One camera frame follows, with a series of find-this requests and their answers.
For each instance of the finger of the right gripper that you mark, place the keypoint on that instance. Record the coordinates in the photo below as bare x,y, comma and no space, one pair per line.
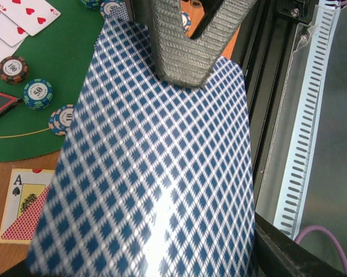
188,61

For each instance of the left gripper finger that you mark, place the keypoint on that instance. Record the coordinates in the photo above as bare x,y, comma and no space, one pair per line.
278,255

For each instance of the purple white chip stack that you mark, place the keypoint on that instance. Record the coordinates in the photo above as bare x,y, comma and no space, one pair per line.
186,21

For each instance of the grey card deck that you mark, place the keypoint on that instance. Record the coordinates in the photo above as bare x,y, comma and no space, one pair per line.
153,179

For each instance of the green blue poker chip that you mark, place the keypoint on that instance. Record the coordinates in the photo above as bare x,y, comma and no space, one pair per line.
38,94

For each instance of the round green poker mat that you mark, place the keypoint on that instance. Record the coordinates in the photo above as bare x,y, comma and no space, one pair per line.
58,58

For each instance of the red playing card box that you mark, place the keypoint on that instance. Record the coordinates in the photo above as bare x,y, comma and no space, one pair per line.
26,194

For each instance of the light blue cable duct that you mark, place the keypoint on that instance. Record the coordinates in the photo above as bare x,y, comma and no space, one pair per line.
306,79

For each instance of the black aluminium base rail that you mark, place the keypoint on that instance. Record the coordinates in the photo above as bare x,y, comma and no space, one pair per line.
263,48

